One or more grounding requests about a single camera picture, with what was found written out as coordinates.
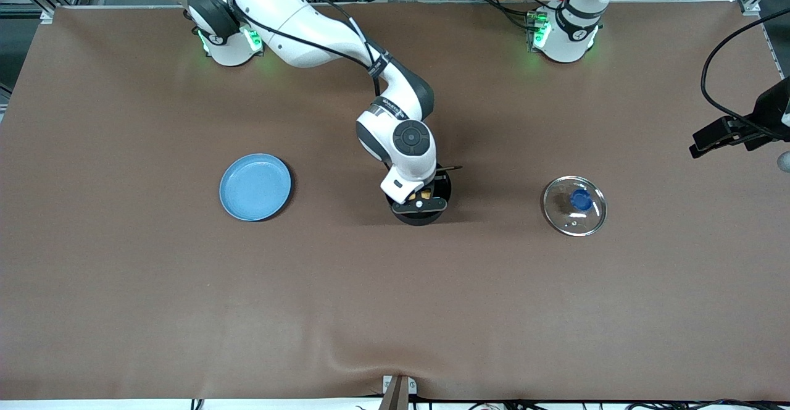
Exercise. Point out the metal table edge bracket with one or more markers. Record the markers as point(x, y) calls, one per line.
point(398, 391)

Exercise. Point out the blue round plate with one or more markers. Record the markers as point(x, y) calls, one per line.
point(255, 188)

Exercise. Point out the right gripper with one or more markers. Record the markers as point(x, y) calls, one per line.
point(432, 186)

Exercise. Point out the brown table mat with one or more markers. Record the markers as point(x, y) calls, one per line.
point(395, 305)

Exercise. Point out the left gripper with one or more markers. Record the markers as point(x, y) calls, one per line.
point(773, 112)

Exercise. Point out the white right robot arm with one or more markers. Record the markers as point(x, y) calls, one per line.
point(296, 21)

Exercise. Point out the glass lid with blue knob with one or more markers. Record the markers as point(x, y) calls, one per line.
point(574, 221)

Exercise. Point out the yellow potato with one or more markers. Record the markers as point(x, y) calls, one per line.
point(421, 196)

